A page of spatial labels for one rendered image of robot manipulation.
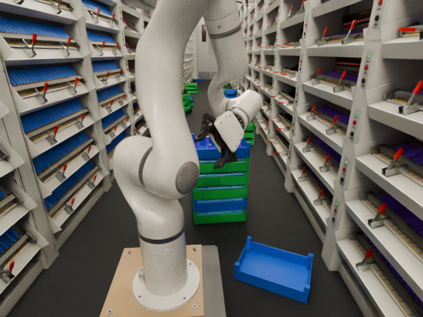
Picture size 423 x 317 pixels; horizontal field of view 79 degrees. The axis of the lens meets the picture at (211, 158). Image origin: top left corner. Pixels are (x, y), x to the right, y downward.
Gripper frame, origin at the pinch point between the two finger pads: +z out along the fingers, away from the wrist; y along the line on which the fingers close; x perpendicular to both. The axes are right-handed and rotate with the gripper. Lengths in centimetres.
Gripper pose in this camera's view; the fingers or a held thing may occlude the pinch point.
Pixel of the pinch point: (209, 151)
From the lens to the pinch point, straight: 69.6
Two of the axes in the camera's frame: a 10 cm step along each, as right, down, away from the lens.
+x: -7.0, 2.1, 6.8
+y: 5.4, 7.8, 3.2
